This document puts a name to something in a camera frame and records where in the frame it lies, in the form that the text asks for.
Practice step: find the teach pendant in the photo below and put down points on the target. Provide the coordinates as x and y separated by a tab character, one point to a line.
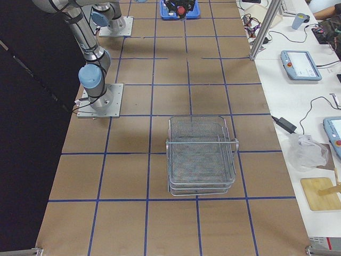
300	66
332	128

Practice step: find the black power brick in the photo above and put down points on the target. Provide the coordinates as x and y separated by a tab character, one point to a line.
286	125

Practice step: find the wooden board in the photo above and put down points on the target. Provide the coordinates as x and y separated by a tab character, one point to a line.
321	194

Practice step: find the blue plastic cup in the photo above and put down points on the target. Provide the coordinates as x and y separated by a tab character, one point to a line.
299	19

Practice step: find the clear plastic bag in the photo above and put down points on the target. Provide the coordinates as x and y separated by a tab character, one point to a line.
306	153

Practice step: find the blue plastic tray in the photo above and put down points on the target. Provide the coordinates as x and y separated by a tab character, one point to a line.
167	15

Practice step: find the red emergency stop button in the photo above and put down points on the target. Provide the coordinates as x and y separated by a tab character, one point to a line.
181	12

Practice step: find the silver wire mesh shelf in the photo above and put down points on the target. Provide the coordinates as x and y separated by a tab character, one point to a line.
200	155

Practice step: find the right teach pendant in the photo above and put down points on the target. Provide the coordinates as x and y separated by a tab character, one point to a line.
332	128

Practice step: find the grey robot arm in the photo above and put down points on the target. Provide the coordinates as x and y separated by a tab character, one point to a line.
92	75
109	14

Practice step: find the left teach pendant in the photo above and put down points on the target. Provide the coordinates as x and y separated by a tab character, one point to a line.
300	66

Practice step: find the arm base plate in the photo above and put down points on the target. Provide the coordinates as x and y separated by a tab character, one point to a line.
121	27
113	101

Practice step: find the aluminium frame post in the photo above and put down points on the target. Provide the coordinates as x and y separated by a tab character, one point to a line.
268	19

